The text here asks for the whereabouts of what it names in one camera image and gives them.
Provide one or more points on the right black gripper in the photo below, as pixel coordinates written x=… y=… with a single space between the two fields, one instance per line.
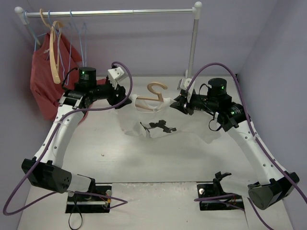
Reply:
x=183 y=104

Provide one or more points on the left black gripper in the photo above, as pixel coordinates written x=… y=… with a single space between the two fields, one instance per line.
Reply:
x=117 y=95

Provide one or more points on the tan wooden hanger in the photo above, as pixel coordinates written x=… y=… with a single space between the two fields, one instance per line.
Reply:
x=151 y=90
x=54 y=53

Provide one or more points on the white t shirt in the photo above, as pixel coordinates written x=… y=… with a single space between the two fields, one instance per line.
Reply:
x=141 y=119

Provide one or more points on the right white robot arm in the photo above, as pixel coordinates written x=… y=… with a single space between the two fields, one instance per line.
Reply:
x=274 y=182

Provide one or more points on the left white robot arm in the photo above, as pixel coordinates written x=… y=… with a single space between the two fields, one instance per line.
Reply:
x=45 y=170

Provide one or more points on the red t shirt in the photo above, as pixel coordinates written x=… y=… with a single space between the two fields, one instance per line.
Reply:
x=47 y=94

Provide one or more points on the white clothes rack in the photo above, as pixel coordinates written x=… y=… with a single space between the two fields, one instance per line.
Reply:
x=195 y=10

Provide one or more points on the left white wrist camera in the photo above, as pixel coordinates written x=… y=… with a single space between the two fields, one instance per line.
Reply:
x=115 y=76

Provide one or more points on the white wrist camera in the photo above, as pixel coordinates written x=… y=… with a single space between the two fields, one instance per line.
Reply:
x=115 y=76
x=183 y=84

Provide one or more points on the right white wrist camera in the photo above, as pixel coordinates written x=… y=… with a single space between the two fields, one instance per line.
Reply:
x=183 y=84

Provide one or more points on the blue wire hanger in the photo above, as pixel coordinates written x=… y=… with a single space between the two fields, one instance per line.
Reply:
x=65 y=49
x=82 y=36
x=36 y=37

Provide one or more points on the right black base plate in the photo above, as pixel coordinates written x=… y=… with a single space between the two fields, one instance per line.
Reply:
x=217 y=201

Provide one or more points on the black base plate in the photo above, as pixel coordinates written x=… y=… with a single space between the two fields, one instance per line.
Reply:
x=85 y=204
x=217 y=201

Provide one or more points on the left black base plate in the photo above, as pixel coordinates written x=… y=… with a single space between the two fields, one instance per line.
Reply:
x=85 y=204

